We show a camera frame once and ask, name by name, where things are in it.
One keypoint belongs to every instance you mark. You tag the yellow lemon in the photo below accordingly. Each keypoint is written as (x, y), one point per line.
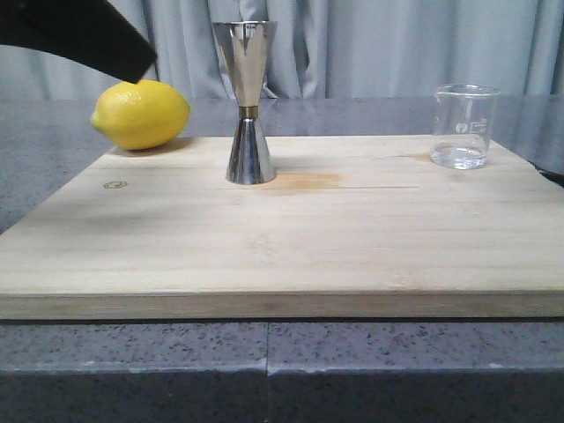
(140, 116)

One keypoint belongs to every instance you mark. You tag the grey curtain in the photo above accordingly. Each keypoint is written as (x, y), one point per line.
(362, 49)

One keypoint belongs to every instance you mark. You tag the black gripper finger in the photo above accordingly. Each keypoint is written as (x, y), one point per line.
(93, 33)

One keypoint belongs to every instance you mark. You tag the steel double jigger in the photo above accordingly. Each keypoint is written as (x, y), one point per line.
(245, 47)

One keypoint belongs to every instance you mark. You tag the light wooden cutting board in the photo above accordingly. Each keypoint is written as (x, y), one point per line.
(350, 227)

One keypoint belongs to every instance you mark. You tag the clear glass beaker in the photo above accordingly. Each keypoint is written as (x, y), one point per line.
(464, 123)

